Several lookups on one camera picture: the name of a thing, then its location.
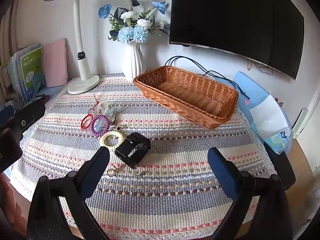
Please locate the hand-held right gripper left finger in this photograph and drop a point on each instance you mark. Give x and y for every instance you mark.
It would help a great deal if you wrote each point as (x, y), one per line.
(95, 171)

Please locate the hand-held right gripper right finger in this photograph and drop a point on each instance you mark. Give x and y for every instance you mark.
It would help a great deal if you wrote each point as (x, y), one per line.
(225, 177)

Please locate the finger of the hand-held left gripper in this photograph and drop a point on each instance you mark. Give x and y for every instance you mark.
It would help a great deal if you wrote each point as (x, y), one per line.
(27, 116)

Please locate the metal hair clip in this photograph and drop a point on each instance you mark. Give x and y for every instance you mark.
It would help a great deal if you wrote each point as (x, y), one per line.
(113, 116)

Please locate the brown wicker basket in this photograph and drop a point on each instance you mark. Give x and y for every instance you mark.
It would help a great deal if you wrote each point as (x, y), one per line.
(190, 90)

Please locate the black wrist watch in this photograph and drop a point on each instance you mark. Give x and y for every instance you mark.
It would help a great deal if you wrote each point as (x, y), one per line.
(132, 150)

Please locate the light blue books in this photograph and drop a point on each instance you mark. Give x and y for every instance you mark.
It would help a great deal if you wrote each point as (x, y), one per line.
(15, 72)

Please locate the green picture book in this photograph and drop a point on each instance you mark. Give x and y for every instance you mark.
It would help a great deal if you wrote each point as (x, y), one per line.
(32, 70)

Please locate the small dangling earring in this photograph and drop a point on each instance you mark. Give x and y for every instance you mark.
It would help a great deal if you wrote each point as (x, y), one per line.
(143, 173)

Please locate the small square earring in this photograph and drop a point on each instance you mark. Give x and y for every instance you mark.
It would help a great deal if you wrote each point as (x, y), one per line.
(120, 128)

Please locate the pink folder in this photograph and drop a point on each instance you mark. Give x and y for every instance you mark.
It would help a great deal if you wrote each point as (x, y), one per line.
(55, 62)

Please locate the striped woven tablecloth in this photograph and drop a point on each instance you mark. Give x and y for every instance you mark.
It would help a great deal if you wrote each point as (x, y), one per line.
(162, 192)

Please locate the blue tissue packet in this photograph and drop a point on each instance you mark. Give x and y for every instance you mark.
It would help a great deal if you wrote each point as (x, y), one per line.
(280, 140)

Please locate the white tissue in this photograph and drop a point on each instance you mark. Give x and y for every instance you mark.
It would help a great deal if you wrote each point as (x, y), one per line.
(267, 117)

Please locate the white desk lamp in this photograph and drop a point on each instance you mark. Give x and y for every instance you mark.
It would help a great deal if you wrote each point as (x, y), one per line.
(83, 67)

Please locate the white ribbed vase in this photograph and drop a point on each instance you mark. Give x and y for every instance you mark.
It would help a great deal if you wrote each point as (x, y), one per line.
(133, 62)

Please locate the blue white artificial flowers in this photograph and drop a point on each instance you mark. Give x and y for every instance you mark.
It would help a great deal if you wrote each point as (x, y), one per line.
(130, 33)

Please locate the black curved monitor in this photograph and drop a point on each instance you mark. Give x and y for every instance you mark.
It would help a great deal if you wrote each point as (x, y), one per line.
(237, 17)

